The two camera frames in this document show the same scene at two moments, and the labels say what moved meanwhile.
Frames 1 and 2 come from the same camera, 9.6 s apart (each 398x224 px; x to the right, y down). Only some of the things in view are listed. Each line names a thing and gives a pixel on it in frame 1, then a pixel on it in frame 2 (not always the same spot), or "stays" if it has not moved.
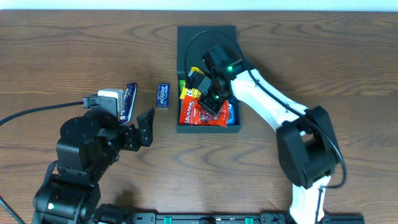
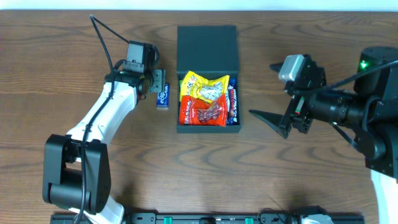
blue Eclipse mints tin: [163, 96] stays
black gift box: [193, 42] stays
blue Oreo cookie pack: [231, 114] stays
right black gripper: [209, 101] to [298, 104]
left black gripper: [131, 137] to [158, 81]
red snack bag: [193, 112] stays
